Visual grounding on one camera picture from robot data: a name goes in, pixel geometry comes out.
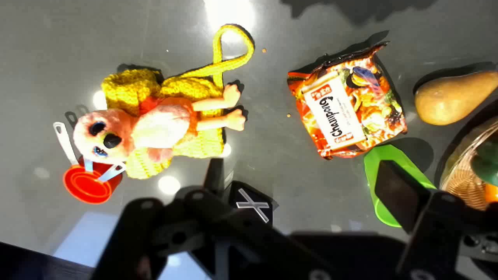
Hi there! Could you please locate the red measuring cup white handle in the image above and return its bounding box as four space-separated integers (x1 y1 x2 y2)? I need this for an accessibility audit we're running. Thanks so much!
51 110 127 205

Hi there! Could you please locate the green plastic cup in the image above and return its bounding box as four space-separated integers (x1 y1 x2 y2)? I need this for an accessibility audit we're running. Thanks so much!
362 143 437 230

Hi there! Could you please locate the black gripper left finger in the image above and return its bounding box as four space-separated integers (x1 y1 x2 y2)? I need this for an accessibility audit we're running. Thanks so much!
91 195 179 280

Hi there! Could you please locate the green bell pepper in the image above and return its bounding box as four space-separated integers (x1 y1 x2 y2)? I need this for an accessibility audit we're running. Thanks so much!
468 141 498 188

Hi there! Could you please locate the orange yellow plush toy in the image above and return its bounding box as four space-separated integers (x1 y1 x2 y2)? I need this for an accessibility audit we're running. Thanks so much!
71 21 256 181

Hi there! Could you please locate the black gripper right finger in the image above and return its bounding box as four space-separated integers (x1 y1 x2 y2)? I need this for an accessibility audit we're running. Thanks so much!
395 189 488 280

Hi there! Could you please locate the wicker bowl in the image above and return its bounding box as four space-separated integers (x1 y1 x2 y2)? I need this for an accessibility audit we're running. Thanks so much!
438 118 498 211

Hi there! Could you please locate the brown pear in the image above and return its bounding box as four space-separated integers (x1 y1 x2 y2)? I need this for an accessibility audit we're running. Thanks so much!
412 68 498 127

